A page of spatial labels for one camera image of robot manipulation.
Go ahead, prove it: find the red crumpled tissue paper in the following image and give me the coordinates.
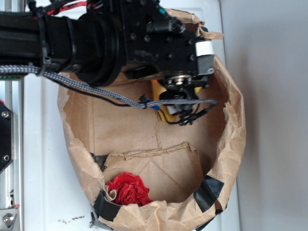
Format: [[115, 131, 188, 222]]
[[107, 172, 152, 206]]

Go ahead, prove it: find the white plastic tray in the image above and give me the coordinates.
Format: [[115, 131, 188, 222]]
[[20, 0, 240, 231]]

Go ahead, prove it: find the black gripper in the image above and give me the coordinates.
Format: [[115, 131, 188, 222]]
[[119, 0, 215, 125]]

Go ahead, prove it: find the brown paper bag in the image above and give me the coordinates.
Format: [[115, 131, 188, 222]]
[[57, 8, 247, 231]]

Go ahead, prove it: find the aluminium frame rail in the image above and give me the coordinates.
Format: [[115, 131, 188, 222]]
[[0, 0, 25, 231]]

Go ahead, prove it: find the black metal bracket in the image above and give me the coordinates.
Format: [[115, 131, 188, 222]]
[[0, 101, 13, 173]]

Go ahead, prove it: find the grey braided cable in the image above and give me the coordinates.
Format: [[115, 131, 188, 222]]
[[0, 65, 218, 110]]

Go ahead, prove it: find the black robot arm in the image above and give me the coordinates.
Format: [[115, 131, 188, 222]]
[[0, 0, 217, 125]]

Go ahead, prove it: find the yellow microfiber cloth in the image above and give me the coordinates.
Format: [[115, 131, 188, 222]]
[[151, 80, 199, 126]]

